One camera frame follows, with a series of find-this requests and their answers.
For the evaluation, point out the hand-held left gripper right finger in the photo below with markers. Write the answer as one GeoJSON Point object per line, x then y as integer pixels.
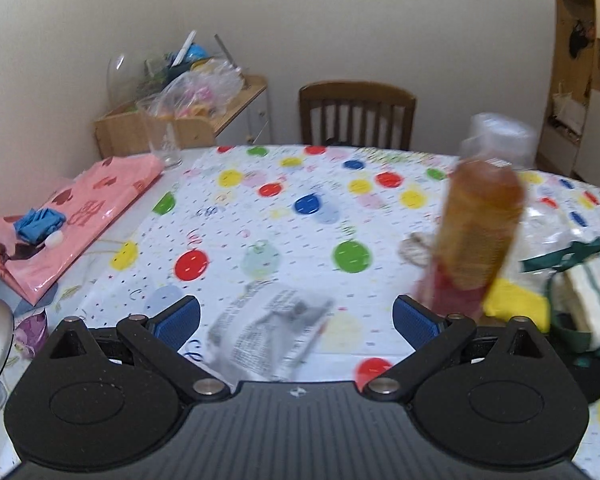
{"type": "Point", "coordinates": [414, 321]}

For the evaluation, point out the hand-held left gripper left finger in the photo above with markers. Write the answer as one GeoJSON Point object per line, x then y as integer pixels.
{"type": "Point", "coordinates": [179, 319]}

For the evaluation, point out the yellow sponge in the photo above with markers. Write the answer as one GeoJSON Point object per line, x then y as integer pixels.
{"type": "Point", "coordinates": [520, 302]}

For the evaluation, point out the printed paper sheet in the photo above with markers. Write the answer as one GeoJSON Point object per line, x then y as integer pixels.
{"type": "Point", "coordinates": [260, 330]}

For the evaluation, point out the amber drink bottle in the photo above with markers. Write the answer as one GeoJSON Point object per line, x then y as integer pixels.
{"type": "Point", "coordinates": [475, 230]}

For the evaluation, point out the balloon print tablecloth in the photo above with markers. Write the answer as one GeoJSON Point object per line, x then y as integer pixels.
{"type": "Point", "coordinates": [280, 240]}

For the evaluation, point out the small white ball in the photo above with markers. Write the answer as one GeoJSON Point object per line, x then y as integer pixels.
{"type": "Point", "coordinates": [55, 240]}

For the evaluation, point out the pink printed plastic bag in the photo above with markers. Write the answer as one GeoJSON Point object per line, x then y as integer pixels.
{"type": "Point", "coordinates": [105, 185]}

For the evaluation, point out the blue glove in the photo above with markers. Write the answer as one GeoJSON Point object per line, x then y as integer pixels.
{"type": "Point", "coordinates": [40, 225]}

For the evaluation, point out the clear drinking glass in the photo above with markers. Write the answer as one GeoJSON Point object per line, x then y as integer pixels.
{"type": "Point", "coordinates": [160, 135]}

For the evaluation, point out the clear plastic container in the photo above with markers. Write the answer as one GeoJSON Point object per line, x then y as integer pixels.
{"type": "Point", "coordinates": [505, 135]}

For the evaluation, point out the light wooden drawer shelf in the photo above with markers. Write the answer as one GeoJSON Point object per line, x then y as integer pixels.
{"type": "Point", "coordinates": [237, 106]}

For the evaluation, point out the clear plastic bag of toys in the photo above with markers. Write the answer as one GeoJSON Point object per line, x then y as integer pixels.
{"type": "Point", "coordinates": [200, 89]}

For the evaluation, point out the brown wooden chair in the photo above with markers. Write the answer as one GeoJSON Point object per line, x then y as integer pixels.
{"type": "Point", "coordinates": [357, 92]}

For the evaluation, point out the clear plastic dome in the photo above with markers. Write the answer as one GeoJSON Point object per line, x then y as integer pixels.
{"type": "Point", "coordinates": [117, 75]}

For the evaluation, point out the white tote bag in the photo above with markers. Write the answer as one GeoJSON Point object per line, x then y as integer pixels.
{"type": "Point", "coordinates": [570, 110]}

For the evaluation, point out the blue plastic toy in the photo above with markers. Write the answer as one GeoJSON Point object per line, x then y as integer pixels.
{"type": "Point", "coordinates": [195, 54]}

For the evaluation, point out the white plastic stick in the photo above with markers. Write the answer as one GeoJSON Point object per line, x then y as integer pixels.
{"type": "Point", "coordinates": [184, 49]}

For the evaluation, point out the wooden cabinet with white doors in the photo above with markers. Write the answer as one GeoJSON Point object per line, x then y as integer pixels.
{"type": "Point", "coordinates": [570, 90]}

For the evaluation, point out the black hanging item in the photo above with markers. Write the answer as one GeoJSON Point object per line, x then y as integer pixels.
{"type": "Point", "coordinates": [580, 40]}

